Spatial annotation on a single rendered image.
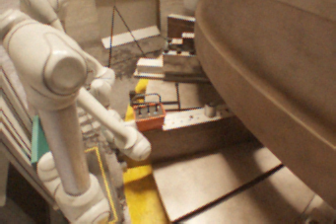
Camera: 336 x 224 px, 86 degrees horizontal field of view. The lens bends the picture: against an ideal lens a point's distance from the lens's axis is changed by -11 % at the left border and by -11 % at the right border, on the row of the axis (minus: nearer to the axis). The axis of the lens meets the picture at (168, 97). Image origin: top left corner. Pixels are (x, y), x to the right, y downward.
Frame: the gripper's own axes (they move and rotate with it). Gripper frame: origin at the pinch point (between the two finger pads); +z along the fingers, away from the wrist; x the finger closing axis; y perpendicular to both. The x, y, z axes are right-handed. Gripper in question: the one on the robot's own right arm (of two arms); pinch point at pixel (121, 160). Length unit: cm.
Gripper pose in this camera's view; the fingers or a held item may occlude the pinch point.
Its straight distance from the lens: 124.5
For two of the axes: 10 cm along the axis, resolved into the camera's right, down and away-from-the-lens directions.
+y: -9.0, 2.8, -3.3
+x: 4.3, 5.7, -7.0
